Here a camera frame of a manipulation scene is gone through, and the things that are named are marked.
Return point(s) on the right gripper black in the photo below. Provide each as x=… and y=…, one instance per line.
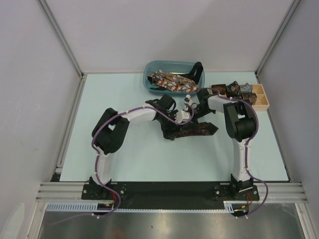
x=194, y=118

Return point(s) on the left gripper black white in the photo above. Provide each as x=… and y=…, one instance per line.
x=167, y=132

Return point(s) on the dark orange floral tie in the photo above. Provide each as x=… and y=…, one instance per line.
x=191, y=129

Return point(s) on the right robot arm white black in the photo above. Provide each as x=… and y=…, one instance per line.
x=241, y=124

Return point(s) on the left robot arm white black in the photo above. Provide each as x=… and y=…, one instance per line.
x=109, y=134

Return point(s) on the pile of patterned ties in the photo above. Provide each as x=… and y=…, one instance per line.
x=172, y=82

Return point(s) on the rolled dark blue tie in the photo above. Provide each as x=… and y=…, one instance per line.
x=232, y=89

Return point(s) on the rolled grey tie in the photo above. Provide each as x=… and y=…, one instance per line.
x=245, y=89

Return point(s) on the blue plastic basin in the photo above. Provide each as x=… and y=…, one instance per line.
x=194, y=70

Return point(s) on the rolled brown blue tie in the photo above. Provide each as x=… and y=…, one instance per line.
x=251, y=97

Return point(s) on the wooden compartment tray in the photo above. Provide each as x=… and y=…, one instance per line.
x=262, y=103

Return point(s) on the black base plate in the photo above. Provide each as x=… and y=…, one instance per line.
x=168, y=195

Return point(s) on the aluminium frame rail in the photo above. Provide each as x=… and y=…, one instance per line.
x=278, y=192

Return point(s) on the white cable duct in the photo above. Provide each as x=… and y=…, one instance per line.
x=105, y=208

